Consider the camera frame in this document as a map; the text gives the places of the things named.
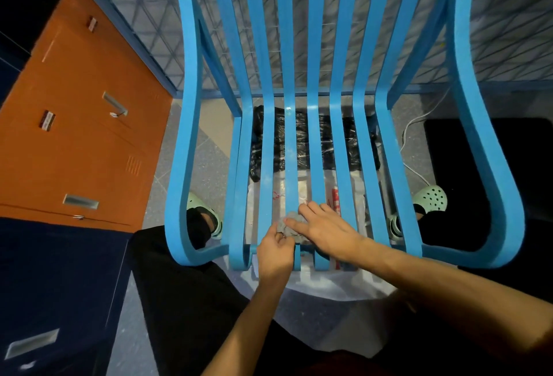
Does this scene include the person's green clog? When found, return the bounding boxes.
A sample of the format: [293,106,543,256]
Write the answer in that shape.
[186,192,224,241]
[388,185,448,241]

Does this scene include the blue framed wire mesh partition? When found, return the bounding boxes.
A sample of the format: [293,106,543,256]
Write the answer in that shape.
[60,0,553,100]

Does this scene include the person's right hand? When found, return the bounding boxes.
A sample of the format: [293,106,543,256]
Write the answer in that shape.
[283,201,364,265]

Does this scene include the black plastic bag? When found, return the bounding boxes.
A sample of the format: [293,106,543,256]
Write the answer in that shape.
[249,105,382,183]

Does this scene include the person's left forearm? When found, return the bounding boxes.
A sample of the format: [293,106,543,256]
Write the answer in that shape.
[201,275,293,376]

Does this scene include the orange locker cabinet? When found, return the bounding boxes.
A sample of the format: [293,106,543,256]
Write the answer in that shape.
[0,0,173,234]

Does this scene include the silver locker handle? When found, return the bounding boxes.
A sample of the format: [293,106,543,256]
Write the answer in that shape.
[102,91,129,118]
[4,328,60,361]
[63,193,100,210]

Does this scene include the white cable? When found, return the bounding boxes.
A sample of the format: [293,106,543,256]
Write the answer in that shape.
[399,86,452,186]

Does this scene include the blue slatted chair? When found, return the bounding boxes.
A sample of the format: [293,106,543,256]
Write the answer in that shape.
[164,0,526,272]

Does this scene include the person's left green clog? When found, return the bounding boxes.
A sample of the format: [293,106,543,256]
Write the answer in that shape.
[186,192,224,241]

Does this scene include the person's left hand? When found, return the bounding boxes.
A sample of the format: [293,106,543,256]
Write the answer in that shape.
[257,222,297,280]

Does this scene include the grey cloth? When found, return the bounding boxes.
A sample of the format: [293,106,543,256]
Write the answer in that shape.
[276,211,313,245]

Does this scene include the white plastic bag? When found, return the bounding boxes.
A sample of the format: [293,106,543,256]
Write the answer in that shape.
[225,168,399,301]

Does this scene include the dark blue locker cabinet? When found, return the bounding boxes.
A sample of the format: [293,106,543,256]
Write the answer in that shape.
[0,216,133,376]
[0,0,74,106]

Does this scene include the person's right forearm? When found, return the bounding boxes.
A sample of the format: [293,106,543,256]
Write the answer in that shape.
[357,238,553,361]

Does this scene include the black floor mat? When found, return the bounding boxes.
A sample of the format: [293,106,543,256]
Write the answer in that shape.
[423,117,553,222]

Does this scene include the person's right green clog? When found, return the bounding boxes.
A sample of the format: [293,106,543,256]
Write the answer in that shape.
[388,185,448,241]

